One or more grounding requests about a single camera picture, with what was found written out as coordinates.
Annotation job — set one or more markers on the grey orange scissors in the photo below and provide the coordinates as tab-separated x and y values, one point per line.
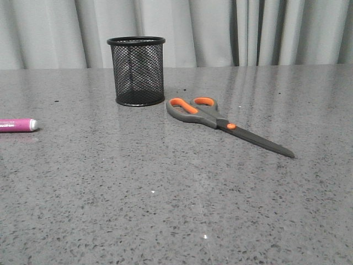
204	110

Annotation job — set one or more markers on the pink marker pen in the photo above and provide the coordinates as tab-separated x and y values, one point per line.
18	125

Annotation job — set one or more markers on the black mesh pen holder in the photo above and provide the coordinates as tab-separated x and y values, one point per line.
138	70

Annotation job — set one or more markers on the grey curtain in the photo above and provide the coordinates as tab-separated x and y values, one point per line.
73	34

